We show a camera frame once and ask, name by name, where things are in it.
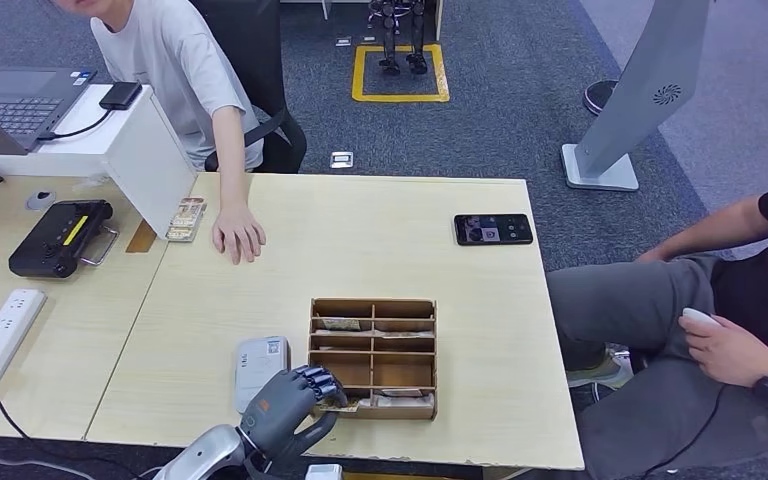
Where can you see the person's left hand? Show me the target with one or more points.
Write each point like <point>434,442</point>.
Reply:
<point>732,354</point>
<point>238,235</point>

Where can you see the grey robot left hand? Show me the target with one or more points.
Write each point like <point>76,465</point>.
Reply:
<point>278,411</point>

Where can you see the white handheld clicker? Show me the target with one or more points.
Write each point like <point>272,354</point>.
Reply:
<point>698,316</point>

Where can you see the person's right forearm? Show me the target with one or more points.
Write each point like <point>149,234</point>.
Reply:
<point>715,228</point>

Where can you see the person's left forearm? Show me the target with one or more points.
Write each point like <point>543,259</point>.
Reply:
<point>230,159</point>

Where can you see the white card reader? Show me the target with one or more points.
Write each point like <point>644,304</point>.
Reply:
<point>258,361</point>

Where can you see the person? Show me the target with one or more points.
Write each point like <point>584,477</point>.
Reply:
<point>172,66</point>
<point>656,424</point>

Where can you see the wooden card organizer box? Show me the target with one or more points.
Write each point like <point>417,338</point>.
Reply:
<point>404,412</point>

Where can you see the brown tape patch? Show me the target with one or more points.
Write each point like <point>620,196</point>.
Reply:
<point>141,237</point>

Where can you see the metal floor socket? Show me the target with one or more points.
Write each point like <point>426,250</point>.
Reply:
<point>343,42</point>
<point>341,160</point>
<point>369,38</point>

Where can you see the black office chair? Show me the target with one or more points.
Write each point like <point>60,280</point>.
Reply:
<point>271,66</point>

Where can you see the black power adapter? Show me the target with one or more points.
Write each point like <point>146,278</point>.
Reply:
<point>120,95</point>

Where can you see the black handheld controller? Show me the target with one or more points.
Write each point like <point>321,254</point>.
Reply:
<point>53,238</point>

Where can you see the black and white humanoid robot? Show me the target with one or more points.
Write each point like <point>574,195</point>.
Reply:
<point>390,40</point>

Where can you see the white power strip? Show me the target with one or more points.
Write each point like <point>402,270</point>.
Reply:
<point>10,331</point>

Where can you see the black smartphone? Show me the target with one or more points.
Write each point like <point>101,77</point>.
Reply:
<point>493,230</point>

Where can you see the grey laptop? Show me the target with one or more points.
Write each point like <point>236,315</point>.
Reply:
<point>13,93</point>

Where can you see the grey kiosk stand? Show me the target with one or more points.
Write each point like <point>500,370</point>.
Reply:
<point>649,86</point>

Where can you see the round dark stanchion base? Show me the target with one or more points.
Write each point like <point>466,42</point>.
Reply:
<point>596,99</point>

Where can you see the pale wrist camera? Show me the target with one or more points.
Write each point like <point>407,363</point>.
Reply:
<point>323,473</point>

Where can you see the white stand frame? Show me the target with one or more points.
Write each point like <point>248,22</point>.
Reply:
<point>438,20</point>

